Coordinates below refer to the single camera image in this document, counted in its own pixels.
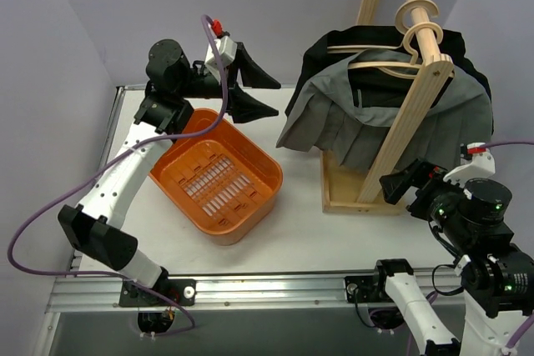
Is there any wooden hanger of grey skirt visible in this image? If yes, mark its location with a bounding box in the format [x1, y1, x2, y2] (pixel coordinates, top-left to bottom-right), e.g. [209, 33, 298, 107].
[348, 22, 443, 80]

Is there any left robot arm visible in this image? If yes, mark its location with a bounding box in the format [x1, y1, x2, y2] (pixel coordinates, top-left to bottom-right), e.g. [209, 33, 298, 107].
[58, 36, 281, 305]

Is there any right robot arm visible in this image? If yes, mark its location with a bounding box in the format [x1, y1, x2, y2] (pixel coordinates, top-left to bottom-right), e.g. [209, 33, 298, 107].
[370, 149, 533, 355]

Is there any black pleated skirt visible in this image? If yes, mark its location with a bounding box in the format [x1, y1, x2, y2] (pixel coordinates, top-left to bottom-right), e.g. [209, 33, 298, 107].
[277, 26, 492, 151]

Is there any wooden hanger of black skirt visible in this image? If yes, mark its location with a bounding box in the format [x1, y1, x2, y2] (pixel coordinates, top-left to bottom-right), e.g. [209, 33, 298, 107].
[327, 0, 443, 54]

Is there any orange plastic basket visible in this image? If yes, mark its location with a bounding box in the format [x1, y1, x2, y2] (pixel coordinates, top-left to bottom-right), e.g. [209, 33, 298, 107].
[150, 120, 283, 246]

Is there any wooden clothes rack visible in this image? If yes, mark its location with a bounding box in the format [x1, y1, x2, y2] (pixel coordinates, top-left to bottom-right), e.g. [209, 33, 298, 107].
[320, 0, 454, 215]

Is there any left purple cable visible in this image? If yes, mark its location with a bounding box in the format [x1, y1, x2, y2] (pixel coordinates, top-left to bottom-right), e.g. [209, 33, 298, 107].
[7, 13, 231, 338]

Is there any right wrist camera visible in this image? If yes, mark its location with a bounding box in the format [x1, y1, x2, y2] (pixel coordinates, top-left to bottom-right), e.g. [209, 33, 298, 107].
[443, 143, 496, 187]

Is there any aluminium rail table edge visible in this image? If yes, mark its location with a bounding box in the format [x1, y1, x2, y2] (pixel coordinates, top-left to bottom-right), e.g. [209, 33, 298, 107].
[44, 85, 468, 314]

